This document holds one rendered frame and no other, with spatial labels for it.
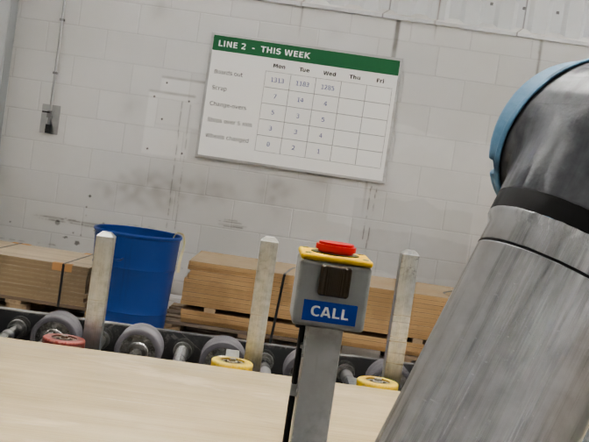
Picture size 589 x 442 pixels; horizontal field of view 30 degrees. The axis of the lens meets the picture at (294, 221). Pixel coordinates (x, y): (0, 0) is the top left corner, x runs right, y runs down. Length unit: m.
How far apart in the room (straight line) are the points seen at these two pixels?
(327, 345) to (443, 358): 0.43
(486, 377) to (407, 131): 7.65
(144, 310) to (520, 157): 6.05
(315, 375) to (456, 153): 7.25
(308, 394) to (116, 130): 7.40
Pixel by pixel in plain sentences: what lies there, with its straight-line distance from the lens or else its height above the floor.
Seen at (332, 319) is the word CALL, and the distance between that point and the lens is 1.06.
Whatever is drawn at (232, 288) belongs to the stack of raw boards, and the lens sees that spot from 7.02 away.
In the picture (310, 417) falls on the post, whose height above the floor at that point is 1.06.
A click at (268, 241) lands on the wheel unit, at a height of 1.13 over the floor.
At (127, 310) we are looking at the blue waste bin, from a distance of 6.69.
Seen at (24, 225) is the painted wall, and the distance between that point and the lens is 8.62.
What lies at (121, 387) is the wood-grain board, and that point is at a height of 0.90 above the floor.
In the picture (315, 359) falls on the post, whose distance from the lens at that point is 1.08.
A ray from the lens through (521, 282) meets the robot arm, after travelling 0.66.
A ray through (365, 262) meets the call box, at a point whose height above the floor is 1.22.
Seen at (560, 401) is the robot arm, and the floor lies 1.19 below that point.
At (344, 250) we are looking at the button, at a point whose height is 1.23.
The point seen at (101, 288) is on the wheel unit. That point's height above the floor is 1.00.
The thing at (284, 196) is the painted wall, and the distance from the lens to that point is 8.28.
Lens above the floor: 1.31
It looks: 3 degrees down
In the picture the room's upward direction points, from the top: 8 degrees clockwise
